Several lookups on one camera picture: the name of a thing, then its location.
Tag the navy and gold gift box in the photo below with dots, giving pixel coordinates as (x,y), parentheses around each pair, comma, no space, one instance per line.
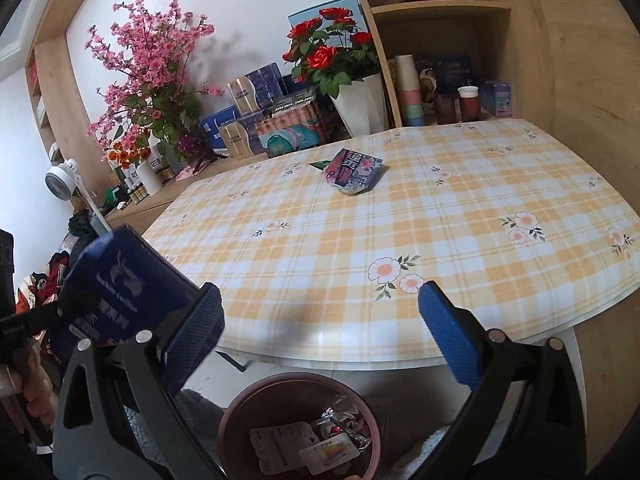
(240,135)
(255,87)

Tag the white desk fan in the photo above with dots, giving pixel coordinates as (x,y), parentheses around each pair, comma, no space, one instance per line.
(60,177)

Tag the pink cloth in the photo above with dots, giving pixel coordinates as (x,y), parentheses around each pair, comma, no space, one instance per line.
(186,172)

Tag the white ribbed vase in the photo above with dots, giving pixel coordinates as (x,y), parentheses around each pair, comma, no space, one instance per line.
(149,177)

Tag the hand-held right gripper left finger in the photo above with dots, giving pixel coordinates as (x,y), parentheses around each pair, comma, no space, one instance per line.
(195,330)

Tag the person's left hand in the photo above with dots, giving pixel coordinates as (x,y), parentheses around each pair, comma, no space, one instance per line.
(37,395)

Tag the stack of pastel paper cups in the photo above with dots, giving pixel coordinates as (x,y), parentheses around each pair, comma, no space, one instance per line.
(410,90)

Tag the dark blue printed box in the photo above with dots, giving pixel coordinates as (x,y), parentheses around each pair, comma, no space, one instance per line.
(447,72)

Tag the grey rug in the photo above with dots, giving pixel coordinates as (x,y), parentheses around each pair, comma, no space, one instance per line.
(200,410)

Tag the black mini tripod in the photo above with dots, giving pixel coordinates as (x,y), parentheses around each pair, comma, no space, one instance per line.
(206,162)

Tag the pile of dark clothes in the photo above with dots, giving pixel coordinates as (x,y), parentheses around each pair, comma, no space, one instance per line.
(80,227)

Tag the purple snack packet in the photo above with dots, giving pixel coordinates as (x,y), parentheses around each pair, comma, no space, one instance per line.
(355,170)

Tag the green packet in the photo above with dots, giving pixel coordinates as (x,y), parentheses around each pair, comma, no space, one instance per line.
(319,164)

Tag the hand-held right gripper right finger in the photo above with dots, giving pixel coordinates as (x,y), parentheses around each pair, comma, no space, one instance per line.
(447,330)

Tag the wooden shelving unit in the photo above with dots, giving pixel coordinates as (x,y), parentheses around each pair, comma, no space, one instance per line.
(530,60)

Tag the brown plastic bin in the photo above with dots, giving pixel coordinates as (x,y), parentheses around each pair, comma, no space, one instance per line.
(240,400)

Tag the bowl set gift box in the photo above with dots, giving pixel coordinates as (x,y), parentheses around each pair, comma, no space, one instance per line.
(290,130)

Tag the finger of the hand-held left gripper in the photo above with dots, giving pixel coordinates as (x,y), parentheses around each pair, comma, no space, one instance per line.
(50,317)

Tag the light blue flat box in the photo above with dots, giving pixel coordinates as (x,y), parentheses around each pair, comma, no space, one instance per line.
(305,12)

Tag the navy blue small box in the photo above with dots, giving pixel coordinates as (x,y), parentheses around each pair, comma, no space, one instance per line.
(125,280)

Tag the pink cherry blossom arrangement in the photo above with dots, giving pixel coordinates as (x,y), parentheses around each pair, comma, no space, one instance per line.
(150,60)

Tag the white card with colour print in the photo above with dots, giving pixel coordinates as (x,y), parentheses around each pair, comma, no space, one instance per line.
(330,457)

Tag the orange artificial flowers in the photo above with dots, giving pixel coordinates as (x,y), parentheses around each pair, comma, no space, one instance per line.
(125,152)

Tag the purple artificial flowers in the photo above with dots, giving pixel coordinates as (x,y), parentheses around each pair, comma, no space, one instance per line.
(191,145)

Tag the row of small amber bottles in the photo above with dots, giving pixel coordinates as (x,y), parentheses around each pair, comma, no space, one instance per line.
(136,192)

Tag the low wooden cabinet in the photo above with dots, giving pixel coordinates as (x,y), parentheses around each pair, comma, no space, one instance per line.
(165,195)

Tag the white blister pack card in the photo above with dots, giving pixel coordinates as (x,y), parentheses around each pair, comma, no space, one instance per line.
(280,447)

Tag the white angular vase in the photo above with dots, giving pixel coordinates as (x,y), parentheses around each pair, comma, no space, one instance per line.
(362,107)

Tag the red rose bouquet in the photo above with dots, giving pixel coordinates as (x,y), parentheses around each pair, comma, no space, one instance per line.
(325,55)

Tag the brown cup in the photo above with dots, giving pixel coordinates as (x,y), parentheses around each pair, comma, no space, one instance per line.
(445,109)

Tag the blue and white carton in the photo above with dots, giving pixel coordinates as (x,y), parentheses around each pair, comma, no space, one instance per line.
(217,122)

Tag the small blue carton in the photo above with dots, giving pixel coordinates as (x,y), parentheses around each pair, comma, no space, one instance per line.
(496,100)

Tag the dark red cup white rim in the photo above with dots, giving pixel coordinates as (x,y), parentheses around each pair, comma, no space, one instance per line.
(469,105)

